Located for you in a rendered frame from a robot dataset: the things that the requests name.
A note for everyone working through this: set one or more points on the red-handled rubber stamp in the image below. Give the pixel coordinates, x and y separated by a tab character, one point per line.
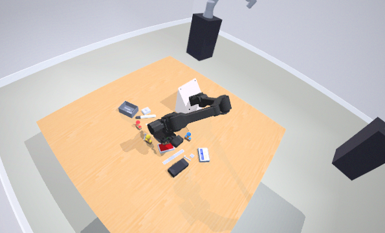
138	125

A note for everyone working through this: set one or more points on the yellow rubber stamp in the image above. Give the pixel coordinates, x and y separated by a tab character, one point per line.
148	139

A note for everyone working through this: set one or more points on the red ink pad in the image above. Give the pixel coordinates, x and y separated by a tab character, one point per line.
165	148

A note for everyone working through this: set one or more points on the blue-topped wooden stamp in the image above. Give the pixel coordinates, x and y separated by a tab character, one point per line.
187	136

